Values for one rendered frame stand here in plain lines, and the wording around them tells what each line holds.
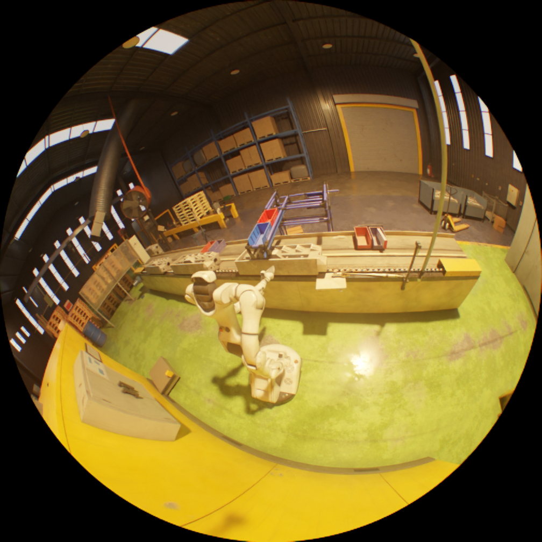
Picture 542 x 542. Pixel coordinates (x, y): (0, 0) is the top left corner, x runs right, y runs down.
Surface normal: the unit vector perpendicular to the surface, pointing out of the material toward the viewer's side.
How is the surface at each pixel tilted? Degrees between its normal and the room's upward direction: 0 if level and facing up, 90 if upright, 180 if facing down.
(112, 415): 90
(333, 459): 0
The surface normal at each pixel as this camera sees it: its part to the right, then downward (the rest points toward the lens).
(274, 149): -0.29, 0.70
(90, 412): 0.91, 0.00
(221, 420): -0.29, -0.72
